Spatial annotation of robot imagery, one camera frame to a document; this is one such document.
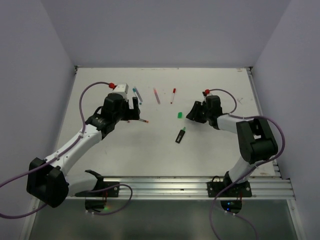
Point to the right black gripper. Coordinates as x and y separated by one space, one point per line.
193 114

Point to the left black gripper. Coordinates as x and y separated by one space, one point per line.
131 114

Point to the green highlighter cap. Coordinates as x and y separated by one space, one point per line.
179 115

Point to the green black highlighter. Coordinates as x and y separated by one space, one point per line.
180 135

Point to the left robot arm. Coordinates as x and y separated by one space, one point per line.
48 179

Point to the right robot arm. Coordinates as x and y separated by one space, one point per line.
256 140

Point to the orange clear pen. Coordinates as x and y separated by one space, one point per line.
143 120

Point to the pink clear pen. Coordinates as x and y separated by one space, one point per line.
156 96

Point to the teal white marker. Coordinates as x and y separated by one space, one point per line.
136 96

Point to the red white marker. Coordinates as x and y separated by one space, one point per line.
173 95

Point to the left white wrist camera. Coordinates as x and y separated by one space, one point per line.
121 89

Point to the right black base bracket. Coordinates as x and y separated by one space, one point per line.
236 191

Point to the black base bracket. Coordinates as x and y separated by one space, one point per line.
236 191
112 192

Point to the left black base bracket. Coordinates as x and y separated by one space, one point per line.
112 192

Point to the aluminium mounting rail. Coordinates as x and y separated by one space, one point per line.
195 188

